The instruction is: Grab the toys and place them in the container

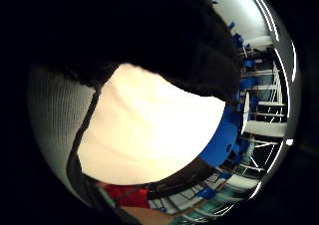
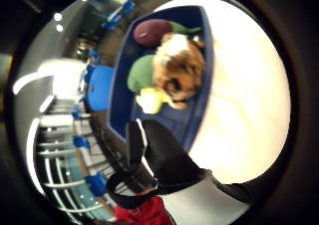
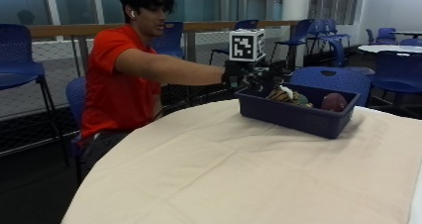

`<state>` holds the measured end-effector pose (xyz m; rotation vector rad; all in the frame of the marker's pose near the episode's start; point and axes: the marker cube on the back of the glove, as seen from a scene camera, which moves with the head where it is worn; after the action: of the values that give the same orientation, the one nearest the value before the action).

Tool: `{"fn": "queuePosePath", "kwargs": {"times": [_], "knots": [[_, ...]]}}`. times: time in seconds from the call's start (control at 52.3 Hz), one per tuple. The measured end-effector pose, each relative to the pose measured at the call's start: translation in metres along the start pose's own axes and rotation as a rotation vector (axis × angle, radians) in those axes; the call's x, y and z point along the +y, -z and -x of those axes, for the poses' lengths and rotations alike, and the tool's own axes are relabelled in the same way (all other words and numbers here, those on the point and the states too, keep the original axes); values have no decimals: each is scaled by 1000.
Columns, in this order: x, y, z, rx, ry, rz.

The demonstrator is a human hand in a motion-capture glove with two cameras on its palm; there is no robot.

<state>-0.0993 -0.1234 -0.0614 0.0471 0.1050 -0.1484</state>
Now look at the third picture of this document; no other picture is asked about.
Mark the striped tiger soft toy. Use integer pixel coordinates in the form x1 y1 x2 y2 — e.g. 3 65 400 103
267 84 315 108

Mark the blue plastic bin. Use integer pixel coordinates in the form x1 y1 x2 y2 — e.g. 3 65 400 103
233 82 361 141

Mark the white marker cube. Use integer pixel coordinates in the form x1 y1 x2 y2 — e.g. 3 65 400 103
228 28 268 63

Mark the blue chair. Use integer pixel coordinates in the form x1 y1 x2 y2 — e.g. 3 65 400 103
209 19 261 65
151 21 187 59
66 76 90 185
308 18 353 68
398 38 422 48
365 27 398 46
289 66 373 108
269 18 316 69
369 51 422 106
0 23 71 168

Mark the brown toy football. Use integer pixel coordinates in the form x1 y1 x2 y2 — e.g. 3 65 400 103
321 92 351 113

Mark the beige tablecloth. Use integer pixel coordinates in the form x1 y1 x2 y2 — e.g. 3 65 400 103
60 98 422 224

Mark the white round table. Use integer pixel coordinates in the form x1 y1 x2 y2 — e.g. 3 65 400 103
357 44 422 56

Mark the the person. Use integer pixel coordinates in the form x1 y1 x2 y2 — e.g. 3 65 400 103
78 0 288 180

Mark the wooden railing with mesh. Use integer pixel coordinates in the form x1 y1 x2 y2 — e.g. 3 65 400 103
0 20 305 158

